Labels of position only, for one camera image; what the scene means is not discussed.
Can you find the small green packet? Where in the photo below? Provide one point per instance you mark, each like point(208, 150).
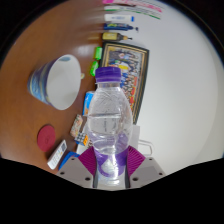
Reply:
point(94, 68)
point(98, 53)

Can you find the colourful puzzle cube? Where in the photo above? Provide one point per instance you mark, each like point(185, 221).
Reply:
point(81, 139)

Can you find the small patterned snack packet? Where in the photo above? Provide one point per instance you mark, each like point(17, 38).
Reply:
point(76, 125)

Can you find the flat round red coaster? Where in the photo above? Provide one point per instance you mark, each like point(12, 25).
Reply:
point(46, 138)

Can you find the white remote control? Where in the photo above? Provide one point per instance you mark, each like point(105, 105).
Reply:
point(57, 154)

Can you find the black-framed group photo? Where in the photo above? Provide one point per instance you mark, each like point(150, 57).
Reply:
point(130, 70)

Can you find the clear purple-capped water bottle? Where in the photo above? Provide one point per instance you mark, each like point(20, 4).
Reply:
point(108, 126)

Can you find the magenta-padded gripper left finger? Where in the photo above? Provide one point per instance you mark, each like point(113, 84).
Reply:
point(77, 170)

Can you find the amber pump bottle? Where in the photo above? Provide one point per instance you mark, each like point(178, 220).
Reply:
point(113, 36)

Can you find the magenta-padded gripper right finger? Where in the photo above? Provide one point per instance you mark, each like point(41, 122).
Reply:
point(142, 168)

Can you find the white blue-capped bottle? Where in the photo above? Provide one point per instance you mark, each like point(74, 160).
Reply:
point(116, 18)

